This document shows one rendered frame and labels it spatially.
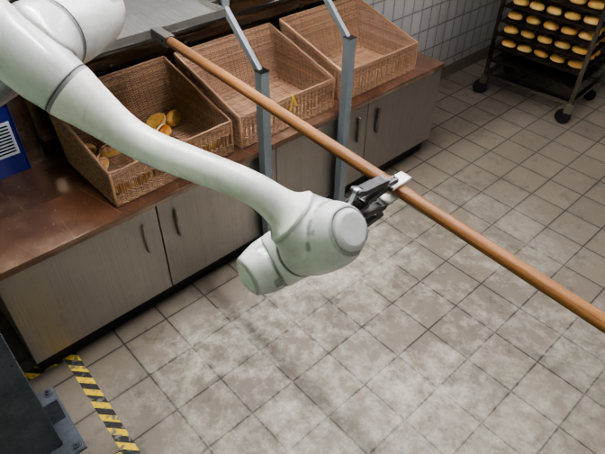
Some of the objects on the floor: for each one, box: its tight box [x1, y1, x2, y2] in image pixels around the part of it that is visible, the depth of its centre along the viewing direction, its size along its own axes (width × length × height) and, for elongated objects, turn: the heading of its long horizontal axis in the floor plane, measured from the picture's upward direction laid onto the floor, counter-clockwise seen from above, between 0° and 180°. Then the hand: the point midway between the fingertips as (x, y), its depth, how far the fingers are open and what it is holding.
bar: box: [206, 0, 357, 235], centre depth 230 cm, size 31×127×118 cm, turn 132°
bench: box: [0, 33, 445, 372], centre depth 270 cm, size 56×242×58 cm, turn 132°
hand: (394, 187), depth 120 cm, fingers closed on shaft, 3 cm apart
